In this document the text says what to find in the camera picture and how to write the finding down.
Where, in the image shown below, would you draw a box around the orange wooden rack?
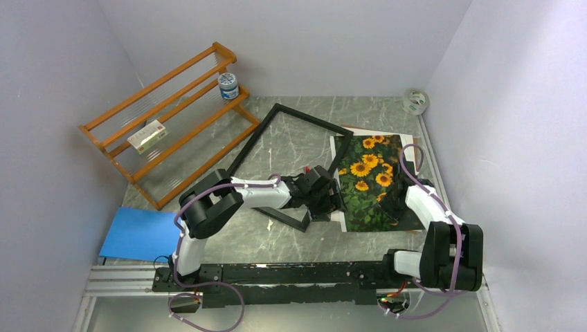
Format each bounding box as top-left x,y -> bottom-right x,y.
79,42 -> 260,210

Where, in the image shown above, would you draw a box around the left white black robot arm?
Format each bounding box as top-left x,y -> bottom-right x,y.
170,166 -> 345,291

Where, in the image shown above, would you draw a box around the clear tape roll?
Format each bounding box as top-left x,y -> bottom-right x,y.
401,89 -> 431,116

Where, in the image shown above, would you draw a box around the blue white jar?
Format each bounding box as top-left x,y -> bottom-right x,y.
217,72 -> 240,100

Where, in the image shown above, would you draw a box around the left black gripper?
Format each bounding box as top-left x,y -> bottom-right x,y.
304,179 -> 347,222

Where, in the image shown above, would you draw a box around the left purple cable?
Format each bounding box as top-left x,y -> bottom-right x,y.
167,173 -> 283,332

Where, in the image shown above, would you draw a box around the white red small box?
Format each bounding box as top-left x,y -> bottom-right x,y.
127,120 -> 168,154

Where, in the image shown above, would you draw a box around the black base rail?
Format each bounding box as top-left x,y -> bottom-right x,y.
152,261 -> 405,308

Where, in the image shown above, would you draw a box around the black picture frame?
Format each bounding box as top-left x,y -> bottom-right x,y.
214,98 -> 353,238

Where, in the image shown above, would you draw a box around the white mat board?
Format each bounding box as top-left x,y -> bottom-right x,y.
329,133 -> 424,233

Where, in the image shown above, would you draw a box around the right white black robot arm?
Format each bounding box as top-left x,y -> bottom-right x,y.
379,182 -> 483,293

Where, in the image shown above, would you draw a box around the blue paper sheet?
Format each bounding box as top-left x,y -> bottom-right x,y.
99,207 -> 179,261

